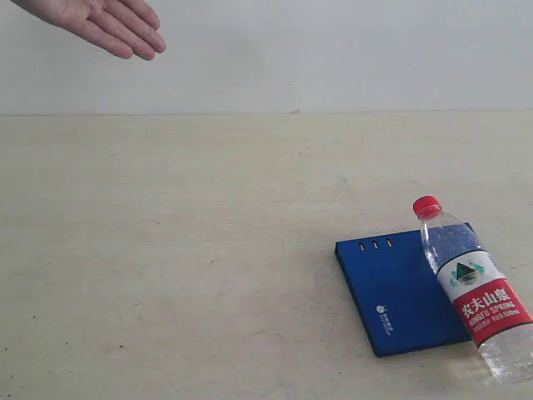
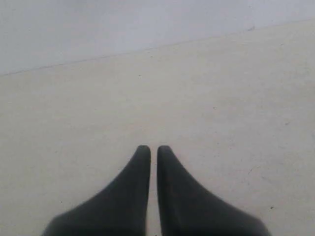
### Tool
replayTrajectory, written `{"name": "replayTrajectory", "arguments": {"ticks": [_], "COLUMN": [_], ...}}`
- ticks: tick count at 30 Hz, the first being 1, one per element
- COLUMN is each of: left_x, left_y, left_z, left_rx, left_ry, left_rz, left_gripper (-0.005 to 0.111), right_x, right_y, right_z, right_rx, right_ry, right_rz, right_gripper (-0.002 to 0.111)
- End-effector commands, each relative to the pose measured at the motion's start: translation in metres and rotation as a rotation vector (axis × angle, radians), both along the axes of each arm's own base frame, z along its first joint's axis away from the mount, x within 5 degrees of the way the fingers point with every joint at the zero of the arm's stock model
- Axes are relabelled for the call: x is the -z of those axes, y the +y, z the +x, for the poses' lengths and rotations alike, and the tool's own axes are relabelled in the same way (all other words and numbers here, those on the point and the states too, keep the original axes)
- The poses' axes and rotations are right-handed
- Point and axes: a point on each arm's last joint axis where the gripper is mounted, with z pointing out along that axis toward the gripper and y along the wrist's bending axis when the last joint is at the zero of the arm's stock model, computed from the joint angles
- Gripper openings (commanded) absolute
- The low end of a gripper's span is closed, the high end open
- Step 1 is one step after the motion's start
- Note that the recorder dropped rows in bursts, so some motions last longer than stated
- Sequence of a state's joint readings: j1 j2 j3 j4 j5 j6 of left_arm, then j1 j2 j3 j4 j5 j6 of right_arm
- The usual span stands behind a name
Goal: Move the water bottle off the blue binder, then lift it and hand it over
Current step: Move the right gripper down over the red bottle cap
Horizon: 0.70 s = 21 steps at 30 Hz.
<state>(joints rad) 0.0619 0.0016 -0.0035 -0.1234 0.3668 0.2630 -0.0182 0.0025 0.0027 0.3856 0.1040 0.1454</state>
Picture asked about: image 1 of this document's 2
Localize person's open hand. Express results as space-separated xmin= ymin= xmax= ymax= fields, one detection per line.
xmin=14 ymin=0 xmax=167 ymax=61

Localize blue ring binder notebook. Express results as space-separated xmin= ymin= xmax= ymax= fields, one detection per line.
xmin=335 ymin=230 xmax=471 ymax=358

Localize clear water bottle red label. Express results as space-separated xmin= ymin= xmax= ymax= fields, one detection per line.
xmin=413 ymin=196 xmax=532 ymax=383

